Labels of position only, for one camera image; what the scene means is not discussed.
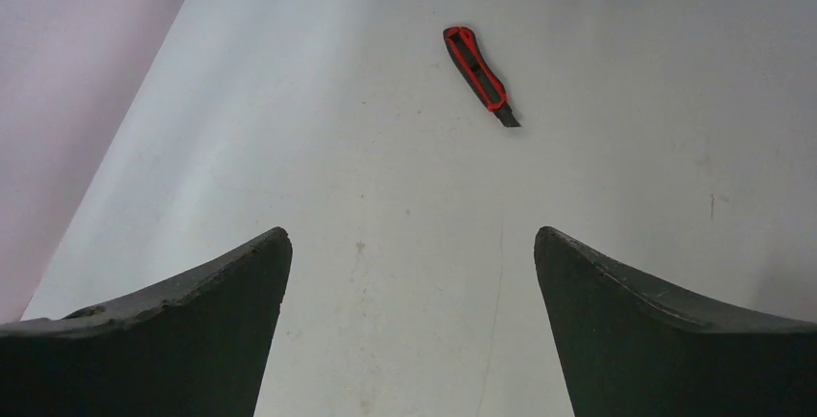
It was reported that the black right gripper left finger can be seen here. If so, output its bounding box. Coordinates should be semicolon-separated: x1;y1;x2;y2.
1;227;293;416

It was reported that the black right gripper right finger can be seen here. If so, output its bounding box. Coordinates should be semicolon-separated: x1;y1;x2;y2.
534;226;816;416

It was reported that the red black utility knife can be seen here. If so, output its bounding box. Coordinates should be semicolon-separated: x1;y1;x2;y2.
443;26;521;128

